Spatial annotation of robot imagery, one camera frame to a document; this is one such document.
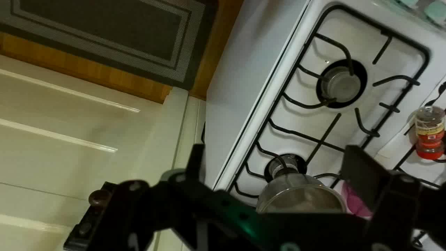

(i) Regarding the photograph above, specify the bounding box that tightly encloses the black stove burner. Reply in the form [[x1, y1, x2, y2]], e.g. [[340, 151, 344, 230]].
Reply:
[[264, 152, 308, 183], [317, 59, 368, 109]]

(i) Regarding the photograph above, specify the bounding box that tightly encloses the white gas stove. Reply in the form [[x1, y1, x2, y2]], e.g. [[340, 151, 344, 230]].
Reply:
[[204, 0, 446, 251]]

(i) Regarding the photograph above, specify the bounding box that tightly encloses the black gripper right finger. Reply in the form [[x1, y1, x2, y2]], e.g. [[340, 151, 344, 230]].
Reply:
[[340, 145, 446, 251]]

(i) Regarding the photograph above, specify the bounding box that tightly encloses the silver metal bowl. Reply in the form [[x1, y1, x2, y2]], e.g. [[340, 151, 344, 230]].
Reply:
[[255, 172, 347, 215]]

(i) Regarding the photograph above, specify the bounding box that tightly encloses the grey floor rug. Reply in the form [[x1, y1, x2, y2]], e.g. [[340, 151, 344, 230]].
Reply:
[[0, 0, 220, 91]]

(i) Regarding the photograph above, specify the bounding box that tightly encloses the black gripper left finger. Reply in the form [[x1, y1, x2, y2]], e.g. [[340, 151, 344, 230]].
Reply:
[[64, 143, 225, 251]]

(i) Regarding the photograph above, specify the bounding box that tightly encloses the cream panel door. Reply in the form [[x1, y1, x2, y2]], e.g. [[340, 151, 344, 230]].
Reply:
[[0, 55, 190, 251]]

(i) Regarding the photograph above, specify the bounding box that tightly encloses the pink plastic cup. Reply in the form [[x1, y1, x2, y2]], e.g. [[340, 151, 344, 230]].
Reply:
[[333, 180, 375, 221]]

